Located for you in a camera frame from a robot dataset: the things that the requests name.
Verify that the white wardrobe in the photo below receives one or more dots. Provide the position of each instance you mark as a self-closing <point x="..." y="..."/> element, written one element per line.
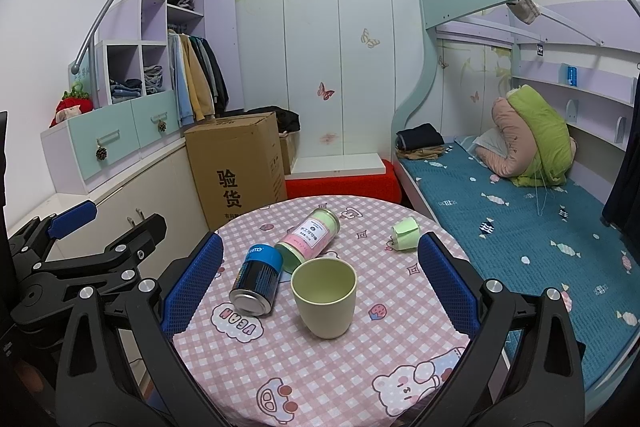
<point x="310" y="57"/>

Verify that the small green paper box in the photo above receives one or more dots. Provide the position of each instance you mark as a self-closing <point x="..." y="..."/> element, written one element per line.
<point x="405" y="233"/>

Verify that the dark hanging cloth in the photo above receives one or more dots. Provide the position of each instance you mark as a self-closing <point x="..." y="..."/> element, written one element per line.
<point x="622" y="182"/>

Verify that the butterfly wall sticker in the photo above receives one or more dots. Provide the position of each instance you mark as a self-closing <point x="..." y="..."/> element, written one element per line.
<point x="370" y="38"/>
<point x="325" y="91"/>

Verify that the tan folded garment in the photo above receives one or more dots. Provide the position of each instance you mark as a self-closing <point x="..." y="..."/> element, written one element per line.
<point x="422" y="153"/>

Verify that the black clothes pile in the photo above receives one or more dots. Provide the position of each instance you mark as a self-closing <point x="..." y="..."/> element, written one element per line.
<point x="280" y="118"/>

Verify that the small blue can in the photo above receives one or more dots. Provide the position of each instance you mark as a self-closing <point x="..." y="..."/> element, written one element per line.
<point x="571" y="75"/>

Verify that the purple bedside shelf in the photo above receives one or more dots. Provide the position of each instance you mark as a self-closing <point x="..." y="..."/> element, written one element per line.
<point x="580" y="102"/>

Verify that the green quilt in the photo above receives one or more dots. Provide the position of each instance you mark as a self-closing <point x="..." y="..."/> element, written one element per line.
<point x="542" y="132"/>

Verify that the strawberry plush toy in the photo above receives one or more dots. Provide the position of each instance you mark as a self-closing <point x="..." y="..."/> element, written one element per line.
<point x="72" y="106"/>

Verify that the pink quilt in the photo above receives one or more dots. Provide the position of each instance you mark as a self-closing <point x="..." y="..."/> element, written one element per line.
<point x="506" y="142"/>

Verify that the dark hanging jackets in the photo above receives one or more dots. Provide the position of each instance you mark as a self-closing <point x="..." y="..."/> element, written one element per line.
<point x="216" y="72"/>

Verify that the blue metal can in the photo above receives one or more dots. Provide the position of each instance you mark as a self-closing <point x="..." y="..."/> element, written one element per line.
<point x="257" y="277"/>

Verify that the pine cone ornament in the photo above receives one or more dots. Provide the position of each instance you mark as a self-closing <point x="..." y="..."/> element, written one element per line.
<point x="101" y="154"/>
<point x="162" y="126"/>

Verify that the cream cup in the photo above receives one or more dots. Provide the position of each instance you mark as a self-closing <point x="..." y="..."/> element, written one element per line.
<point x="324" y="302"/>

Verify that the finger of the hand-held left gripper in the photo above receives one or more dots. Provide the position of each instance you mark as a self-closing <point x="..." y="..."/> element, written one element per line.
<point x="135" y="244"/>
<point x="75" y="217"/>

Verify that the yellow hanging jacket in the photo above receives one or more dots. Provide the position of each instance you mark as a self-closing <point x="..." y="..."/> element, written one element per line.
<point x="196" y="79"/>

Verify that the dark folded garment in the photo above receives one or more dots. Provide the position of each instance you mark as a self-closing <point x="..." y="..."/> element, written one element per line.
<point x="420" y="137"/>

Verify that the large cardboard box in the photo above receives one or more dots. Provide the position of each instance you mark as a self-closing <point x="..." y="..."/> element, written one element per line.
<point x="235" y="167"/>

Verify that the small cardboard box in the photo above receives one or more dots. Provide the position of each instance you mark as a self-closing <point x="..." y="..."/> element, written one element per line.
<point x="289" y="154"/>

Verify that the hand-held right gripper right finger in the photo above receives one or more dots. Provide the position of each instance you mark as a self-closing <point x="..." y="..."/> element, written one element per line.
<point x="447" y="287"/>

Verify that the white low cabinet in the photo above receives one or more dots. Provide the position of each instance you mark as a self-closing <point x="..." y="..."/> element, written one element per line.
<point x="115" y="207"/>

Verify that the white board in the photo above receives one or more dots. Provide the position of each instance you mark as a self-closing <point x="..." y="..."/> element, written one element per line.
<point x="335" y="164"/>

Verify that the purple stair shelf cabinet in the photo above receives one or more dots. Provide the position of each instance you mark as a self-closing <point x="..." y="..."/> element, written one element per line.
<point x="120" y="132"/>

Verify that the blue candy print bedsheet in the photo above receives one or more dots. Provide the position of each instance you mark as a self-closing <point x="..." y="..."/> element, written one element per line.
<point x="525" y="227"/>

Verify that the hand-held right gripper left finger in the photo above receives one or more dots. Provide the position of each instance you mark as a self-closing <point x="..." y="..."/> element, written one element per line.
<point x="192" y="287"/>

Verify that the pink and green canister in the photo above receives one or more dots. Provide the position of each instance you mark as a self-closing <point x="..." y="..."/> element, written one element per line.
<point x="306" y="243"/>

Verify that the beige cloth bag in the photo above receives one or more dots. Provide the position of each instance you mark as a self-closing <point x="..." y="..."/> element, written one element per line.
<point x="522" y="10"/>

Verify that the white pillow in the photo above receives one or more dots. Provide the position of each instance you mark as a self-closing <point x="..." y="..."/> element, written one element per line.
<point x="491" y="141"/>

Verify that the pink checked tablecloth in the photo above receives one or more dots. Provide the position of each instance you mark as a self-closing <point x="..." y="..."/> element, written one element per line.
<point x="350" y="367"/>

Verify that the light blue hanging shirt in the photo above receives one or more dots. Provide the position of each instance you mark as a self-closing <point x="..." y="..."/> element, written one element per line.
<point x="176" y="82"/>

